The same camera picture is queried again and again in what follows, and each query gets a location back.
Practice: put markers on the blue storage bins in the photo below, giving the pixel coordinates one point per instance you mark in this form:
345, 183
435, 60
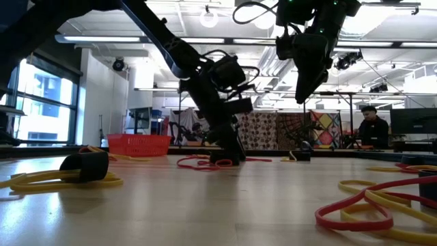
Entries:
157, 112

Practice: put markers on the black ceiling spotlight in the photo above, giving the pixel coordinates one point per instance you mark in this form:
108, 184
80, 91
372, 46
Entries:
118, 65

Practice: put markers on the large window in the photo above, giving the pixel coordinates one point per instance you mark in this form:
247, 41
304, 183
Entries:
44, 123

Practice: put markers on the thin yellow rubber band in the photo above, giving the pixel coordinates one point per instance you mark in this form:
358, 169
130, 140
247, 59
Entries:
102, 184
13, 179
409, 235
129, 158
286, 160
379, 169

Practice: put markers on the black ceiling rail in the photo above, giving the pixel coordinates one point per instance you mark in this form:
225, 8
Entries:
389, 4

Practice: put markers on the red plastic basket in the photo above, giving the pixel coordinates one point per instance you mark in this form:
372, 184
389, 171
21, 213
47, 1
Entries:
140, 145

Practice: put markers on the dark orange patterned cloth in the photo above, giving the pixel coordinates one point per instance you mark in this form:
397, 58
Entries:
290, 126

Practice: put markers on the black background metal frame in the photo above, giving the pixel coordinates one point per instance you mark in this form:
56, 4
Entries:
180, 112
351, 116

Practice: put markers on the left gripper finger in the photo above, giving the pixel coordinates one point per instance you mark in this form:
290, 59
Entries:
236, 143
220, 140

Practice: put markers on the black ceiling light cluster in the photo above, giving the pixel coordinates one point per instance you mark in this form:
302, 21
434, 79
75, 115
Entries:
348, 61
379, 88

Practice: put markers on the black background robot arm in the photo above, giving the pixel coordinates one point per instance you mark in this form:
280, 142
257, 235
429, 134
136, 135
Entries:
179, 133

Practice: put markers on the colourful geometric hanging cloth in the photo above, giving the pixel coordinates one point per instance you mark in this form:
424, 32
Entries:
326, 121

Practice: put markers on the person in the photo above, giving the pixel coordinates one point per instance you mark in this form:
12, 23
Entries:
373, 131
197, 131

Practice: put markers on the black background monitor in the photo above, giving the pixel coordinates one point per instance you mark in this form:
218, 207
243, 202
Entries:
413, 121

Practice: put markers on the white hanging sheet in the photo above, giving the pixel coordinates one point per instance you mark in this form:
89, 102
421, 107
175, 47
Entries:
186, 118

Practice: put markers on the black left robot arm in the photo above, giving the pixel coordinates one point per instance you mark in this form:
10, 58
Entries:
175, 46

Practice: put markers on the wide black rubber band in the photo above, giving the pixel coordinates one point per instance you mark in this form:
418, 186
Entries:
88, 167
216, 161
429, 191
411, 160

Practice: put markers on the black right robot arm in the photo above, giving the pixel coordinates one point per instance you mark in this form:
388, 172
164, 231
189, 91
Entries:
327, 13

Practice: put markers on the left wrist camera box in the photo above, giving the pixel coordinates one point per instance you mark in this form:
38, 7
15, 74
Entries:
244, 106

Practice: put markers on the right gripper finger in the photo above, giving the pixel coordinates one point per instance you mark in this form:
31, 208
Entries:
315, 80
303, 85

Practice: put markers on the brown dotted hanging cloth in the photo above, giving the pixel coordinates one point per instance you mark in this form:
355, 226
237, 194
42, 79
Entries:
259, 130

